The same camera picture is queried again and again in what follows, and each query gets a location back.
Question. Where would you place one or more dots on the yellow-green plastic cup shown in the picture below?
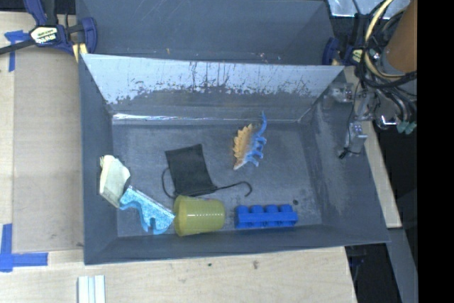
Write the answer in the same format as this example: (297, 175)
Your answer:
(198, 215)

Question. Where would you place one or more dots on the cream crumpled cloth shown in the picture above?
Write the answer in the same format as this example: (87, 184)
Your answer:
(111, 177)

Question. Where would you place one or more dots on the blue toy building brick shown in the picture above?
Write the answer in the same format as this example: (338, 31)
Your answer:
(264, 217)

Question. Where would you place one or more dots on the grey metal bin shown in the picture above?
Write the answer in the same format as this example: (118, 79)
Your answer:
(213, 28)

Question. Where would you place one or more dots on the light blue sponge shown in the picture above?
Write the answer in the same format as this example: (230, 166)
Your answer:
(145, 207)

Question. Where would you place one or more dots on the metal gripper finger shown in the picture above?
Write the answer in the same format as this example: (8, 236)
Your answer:
(340, 93)
(355, 138)

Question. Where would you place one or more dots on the blue and orange toy dinosaur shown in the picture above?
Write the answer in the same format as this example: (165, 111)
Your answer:
(248, 145)

